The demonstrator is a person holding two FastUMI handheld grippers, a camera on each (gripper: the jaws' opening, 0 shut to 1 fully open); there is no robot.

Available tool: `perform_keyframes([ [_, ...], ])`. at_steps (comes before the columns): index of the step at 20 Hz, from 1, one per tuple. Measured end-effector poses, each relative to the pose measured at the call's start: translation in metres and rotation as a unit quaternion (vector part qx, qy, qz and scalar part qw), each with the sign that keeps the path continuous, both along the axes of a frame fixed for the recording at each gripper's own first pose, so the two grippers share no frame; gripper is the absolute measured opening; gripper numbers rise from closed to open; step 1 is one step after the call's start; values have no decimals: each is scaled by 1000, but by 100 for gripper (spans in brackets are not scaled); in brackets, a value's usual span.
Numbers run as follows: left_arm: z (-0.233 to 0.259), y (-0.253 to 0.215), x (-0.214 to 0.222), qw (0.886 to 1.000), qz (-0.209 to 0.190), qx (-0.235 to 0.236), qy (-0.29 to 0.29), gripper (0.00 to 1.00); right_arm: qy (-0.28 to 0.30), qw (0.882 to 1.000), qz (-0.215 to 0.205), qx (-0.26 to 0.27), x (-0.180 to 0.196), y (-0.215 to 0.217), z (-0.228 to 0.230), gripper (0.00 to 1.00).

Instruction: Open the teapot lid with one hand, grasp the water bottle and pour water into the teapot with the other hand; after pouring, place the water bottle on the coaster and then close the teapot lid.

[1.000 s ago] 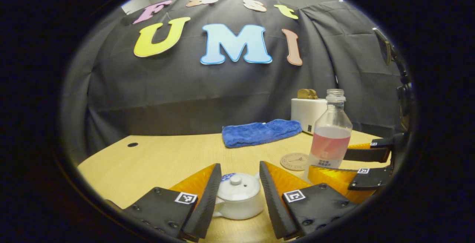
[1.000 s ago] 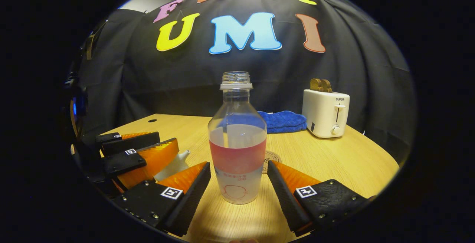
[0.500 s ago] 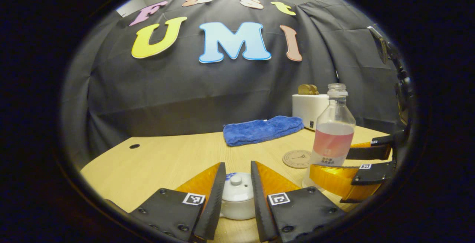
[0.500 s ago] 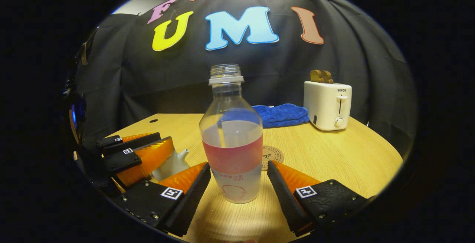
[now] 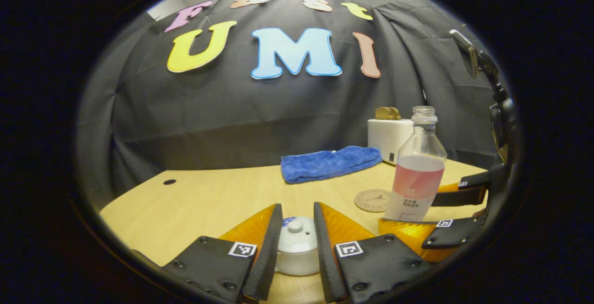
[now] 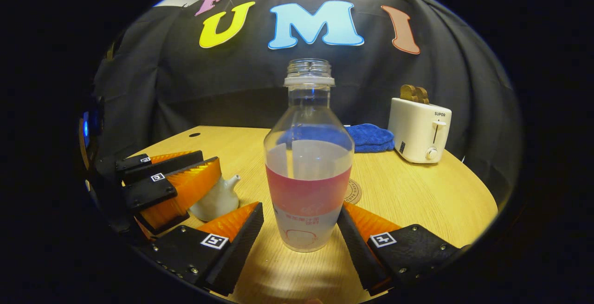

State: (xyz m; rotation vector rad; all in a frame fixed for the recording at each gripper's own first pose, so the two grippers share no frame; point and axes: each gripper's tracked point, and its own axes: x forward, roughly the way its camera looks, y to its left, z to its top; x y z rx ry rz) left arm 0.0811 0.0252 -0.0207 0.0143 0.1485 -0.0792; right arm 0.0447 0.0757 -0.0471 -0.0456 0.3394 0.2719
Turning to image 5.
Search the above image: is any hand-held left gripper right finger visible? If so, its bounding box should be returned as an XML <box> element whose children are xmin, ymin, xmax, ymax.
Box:
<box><xmin>313</xmin><ymin>202</ymin><xmax>432</xmax><ymax>304</ymax></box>

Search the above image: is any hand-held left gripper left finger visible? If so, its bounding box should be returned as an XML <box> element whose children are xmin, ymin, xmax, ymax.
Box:
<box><xmin>160</xmin><ymin>203</ymin><xmax>284</xmax><ymax>304</ymax></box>

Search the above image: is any clear water bottle pink label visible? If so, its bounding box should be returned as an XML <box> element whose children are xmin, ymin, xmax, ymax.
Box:
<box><xmin>383</xmin><ymin>106</ymin><xmax>448</xmax><ymax>223</ymax></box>

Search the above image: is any round wooden coaster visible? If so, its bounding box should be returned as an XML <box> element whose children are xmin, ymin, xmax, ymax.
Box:
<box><xmin>354</xmin><ymin>188</ymin><xmax>391</xmax><ymax>213</ymax></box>

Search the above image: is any white toaster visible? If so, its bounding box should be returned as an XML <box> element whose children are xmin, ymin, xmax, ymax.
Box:
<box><xmin>368</xmin><ymin>118</ymin><xmax>414</xmax><ymax>164</ymax></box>

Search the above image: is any blue towel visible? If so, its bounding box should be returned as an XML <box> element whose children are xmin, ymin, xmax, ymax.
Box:
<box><xmin>281</xmin><ymin>146</ymin><xmax>383</xmax><ymax>184</ymax></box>

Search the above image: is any brown bread slice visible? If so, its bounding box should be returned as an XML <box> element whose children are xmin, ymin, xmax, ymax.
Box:
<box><xmin>375</xmin><ymin>107</ymin><xmax>402</xmax><ymax>121</ymax></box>

